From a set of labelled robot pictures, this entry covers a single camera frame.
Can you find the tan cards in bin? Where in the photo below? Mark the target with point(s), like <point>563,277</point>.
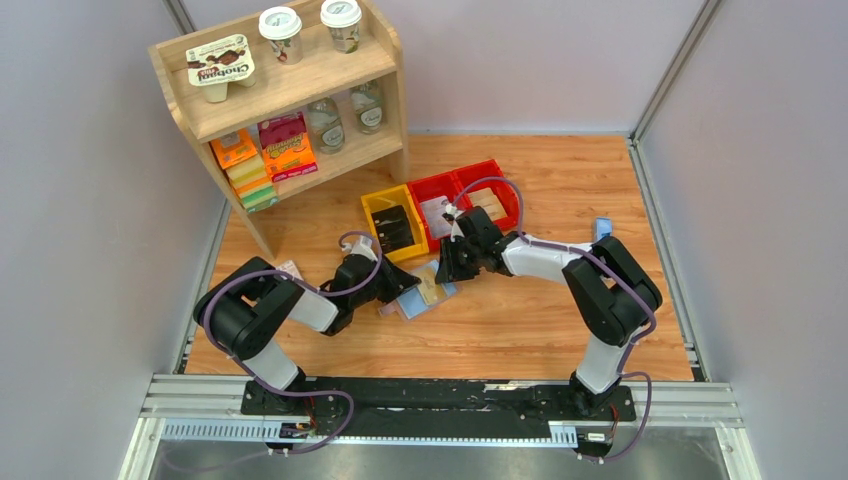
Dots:
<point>487,199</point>

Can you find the paper coffee cup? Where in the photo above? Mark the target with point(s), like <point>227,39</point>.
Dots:
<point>281,27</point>
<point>342,18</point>

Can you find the beige leather card holder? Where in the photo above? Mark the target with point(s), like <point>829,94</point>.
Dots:
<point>410,305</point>

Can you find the red bin right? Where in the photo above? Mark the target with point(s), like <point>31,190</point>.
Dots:
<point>489,168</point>

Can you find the glass jar left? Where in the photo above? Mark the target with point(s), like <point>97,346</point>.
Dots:
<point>325,125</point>

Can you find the yellow bin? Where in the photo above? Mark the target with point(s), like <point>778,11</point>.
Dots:
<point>397,195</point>

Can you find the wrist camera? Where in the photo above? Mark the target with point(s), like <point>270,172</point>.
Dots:
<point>360,245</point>
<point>452,215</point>

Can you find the glass jar right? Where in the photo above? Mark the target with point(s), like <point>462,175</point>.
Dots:
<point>367,102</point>

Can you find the paper coffee cup left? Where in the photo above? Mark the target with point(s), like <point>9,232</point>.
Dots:
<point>281,27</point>

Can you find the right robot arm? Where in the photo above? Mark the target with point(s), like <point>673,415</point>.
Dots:
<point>614,295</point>

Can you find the paper coffee cup right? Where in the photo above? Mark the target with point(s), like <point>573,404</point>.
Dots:
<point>342,18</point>

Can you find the yellow green sponge stack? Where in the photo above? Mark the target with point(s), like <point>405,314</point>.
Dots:
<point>252,185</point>

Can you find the red bin middle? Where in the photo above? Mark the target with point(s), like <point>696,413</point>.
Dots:
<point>430,197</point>

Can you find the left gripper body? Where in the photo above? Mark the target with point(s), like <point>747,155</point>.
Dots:
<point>373,291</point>

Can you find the red bin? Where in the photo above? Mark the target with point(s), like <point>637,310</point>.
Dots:
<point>489,168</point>
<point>430,197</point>

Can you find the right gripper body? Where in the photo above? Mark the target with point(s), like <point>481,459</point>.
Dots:
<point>475,247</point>

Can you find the Chobani yogurt pack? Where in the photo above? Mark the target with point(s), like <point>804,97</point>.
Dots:
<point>212,67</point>

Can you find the pink card pack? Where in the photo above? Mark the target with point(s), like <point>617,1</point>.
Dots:
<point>290,270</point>

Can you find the white cards in bin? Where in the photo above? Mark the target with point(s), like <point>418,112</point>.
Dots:
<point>433,210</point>

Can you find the gold magnetic stripe card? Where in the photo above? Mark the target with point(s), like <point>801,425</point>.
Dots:
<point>431,292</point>

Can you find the wooden shelf unit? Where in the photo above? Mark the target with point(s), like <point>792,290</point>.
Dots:
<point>280,89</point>

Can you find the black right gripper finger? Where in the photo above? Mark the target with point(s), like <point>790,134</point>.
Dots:
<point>469,263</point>
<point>450,266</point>

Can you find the black cards in bin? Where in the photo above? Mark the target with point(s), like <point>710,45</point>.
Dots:
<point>393,228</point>

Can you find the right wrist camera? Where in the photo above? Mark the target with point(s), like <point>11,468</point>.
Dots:
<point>452,215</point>

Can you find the orange pink snack box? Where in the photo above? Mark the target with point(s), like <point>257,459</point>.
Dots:
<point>286,148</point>

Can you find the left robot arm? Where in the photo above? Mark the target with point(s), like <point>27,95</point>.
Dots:
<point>242,314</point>

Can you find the blue flat box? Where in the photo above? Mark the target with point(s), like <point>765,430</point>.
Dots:
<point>602,227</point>

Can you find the glass jar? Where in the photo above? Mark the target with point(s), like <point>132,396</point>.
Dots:
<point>367,102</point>
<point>325,125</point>

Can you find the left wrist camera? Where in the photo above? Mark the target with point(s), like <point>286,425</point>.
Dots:
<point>360,245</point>

